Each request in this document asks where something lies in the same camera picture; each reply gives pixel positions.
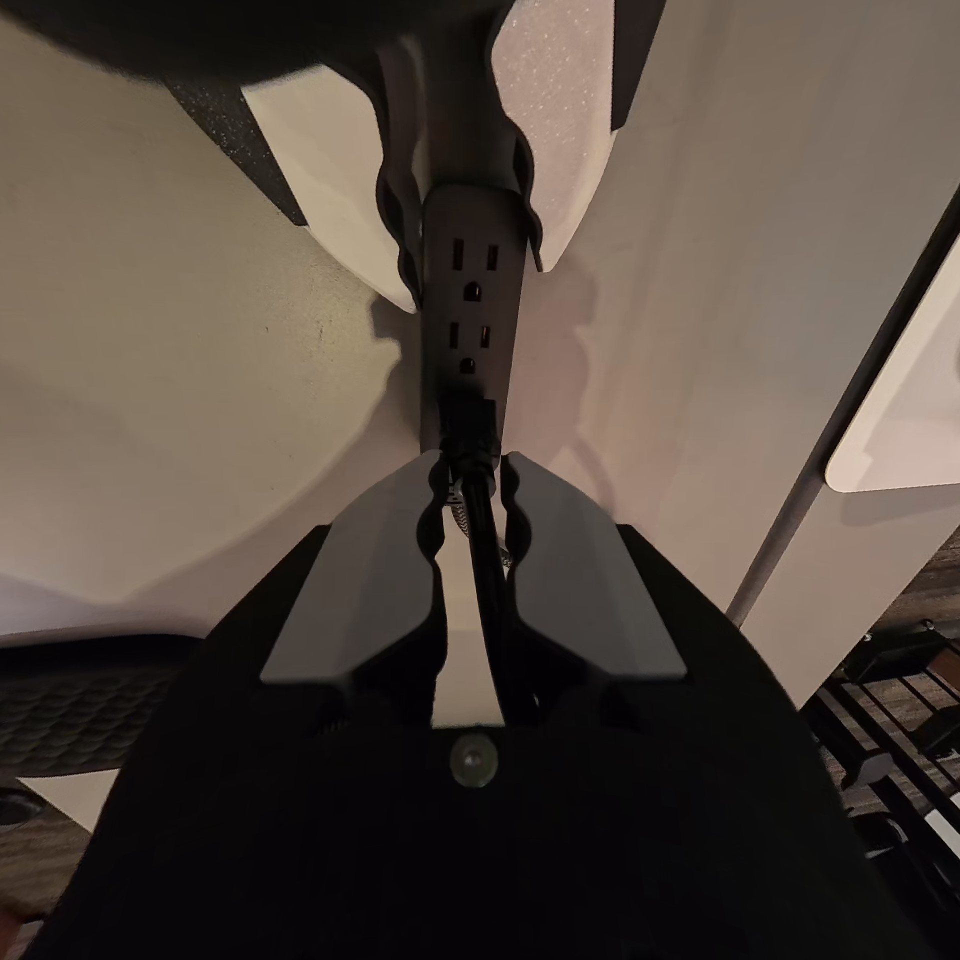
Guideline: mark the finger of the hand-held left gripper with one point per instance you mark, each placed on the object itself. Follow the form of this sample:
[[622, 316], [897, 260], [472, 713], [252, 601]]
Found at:
[[562, 112], [322, 165]]

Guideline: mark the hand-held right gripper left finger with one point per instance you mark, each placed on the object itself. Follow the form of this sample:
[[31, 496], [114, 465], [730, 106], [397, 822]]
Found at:
[[352, 592]]

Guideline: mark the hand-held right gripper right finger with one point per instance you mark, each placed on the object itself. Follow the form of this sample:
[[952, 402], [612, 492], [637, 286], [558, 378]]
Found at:
[[600, 592]]

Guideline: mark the black metal rack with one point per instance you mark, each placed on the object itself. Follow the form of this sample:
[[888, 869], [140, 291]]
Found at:
[[900, 645]]

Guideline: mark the grey table divider strip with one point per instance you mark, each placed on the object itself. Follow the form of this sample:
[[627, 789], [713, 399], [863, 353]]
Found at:
[[787, 525]]

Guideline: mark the white rounded plastic plate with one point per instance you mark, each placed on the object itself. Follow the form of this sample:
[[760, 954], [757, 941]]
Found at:
[[900, 420]]

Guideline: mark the black power strip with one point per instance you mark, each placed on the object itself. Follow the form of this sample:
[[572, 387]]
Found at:
[[506, 300]]

